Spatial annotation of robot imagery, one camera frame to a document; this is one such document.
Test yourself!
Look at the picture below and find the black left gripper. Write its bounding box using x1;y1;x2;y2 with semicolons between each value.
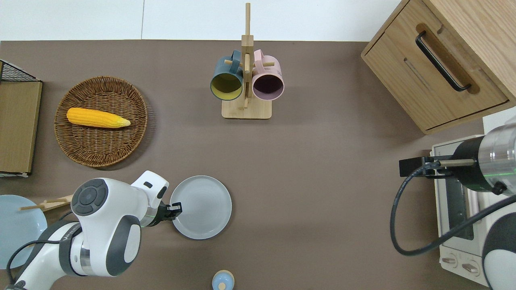
154;201;183;225

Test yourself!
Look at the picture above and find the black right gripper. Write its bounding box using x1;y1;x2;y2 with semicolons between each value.
399;136;490;191

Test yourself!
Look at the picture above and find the gray round plate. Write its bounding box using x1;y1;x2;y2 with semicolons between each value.
169;175;233;240

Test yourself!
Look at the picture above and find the wooden plate rack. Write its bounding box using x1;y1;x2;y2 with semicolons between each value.
19;195;74;213

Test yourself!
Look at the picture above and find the light blue plate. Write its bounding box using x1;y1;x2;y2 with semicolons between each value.
0;195;48;269

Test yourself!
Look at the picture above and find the light wooden cabinet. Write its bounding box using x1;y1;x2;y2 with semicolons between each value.
361;0;516;135

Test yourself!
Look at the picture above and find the small blue dome knob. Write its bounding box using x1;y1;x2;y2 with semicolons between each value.
212;270;235;290

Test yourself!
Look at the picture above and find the brown table mat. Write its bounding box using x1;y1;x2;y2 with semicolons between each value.
0;39;516;290

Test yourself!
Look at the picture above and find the white toaster oven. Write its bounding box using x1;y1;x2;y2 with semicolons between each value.
429;106;516;288

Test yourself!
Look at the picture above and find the brown wicker basket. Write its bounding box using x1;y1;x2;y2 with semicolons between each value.
54;76;149;168

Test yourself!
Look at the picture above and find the wooden mug tree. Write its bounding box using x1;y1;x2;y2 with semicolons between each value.
221;3;273;120

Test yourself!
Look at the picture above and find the yellow corn cob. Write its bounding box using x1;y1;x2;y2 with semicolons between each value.
66;107;131;129

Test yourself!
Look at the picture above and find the dark teal mug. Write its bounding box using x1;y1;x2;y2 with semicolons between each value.
210;50;245;102

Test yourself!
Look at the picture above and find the pink mug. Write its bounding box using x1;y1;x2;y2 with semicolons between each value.
252;49;285;102

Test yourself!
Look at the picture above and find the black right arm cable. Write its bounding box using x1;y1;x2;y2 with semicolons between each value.
389;159;516;257

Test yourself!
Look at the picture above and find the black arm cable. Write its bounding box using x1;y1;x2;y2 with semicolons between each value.
389;159;516;257
6;209;83;288

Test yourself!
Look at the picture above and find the silver oven door handle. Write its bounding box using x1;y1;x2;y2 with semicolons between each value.
464;187;484;242

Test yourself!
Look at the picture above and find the black cabinet handle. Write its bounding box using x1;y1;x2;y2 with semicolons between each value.
415;31;472;92

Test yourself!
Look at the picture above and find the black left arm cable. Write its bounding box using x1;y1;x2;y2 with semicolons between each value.
6;209;83;288

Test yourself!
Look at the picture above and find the black wire wooden shelf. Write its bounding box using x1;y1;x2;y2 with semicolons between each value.
0;59;43;178

